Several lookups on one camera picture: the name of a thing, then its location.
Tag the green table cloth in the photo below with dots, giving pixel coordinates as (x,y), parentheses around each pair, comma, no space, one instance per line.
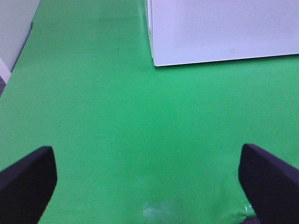
(135,143)

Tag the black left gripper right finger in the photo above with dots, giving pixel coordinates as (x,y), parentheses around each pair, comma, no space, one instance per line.
(270,184)

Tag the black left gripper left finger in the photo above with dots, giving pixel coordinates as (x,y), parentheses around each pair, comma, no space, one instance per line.
(26,187)

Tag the white microwave oven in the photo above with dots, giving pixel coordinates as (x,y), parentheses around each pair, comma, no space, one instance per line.
(148,17)

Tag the white microwave door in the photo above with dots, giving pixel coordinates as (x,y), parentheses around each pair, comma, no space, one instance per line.
(198,31)

